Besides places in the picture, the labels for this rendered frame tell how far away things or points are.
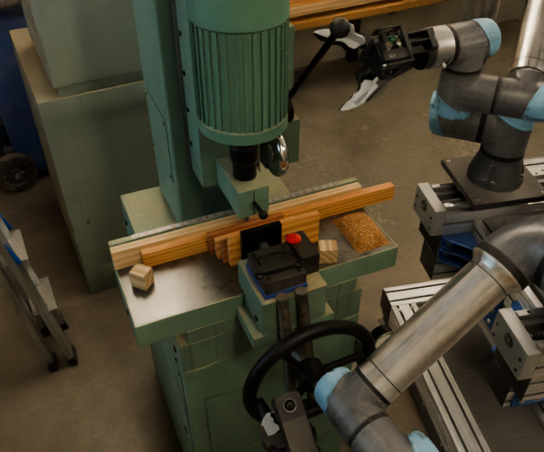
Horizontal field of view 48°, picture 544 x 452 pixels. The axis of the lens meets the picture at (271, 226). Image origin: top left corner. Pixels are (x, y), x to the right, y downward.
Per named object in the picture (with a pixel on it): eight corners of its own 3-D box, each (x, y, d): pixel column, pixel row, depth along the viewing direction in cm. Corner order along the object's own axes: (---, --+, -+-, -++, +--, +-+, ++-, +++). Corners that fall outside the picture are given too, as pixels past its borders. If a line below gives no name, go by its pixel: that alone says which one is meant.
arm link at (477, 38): (497, 66, 117) (509, 23, 112) (451, 76, 114) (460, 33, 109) (472, 51, 123) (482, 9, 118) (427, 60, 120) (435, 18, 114)
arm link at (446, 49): (426, 37, 118) (440, 75, 117) (406, 40, 117) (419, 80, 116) (446, 17, 111) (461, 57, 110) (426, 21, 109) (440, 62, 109)
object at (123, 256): (115, 270, 130) (111, 253, 127) (113, 264, 131) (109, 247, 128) (359, 202, 148) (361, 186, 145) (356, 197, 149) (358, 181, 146)
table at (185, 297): (149, 385, 115) (144, 365, 111) (115, 280, 136) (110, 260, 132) (419, 292, 133) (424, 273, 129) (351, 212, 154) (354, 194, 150)
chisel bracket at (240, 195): (239, 225, 128) (237, 193, 123) (217, 188, 138) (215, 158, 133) (271, 216, 130) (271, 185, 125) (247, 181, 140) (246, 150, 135)
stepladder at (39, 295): (40, 381, 217) (-145, 91, 137) (27, 332, 234) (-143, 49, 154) (83, 361, 221) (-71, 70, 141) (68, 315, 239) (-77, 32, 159)
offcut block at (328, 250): (317, 253, 134) (318, 239, 132) (334, 252, 134) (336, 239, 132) (318, 264, 131) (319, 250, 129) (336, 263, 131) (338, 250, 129)
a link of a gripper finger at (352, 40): (327, 5, 105) (374, 27, 107) (315, 22, 111) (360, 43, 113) (322, 20, 104) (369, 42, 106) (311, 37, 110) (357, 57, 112)
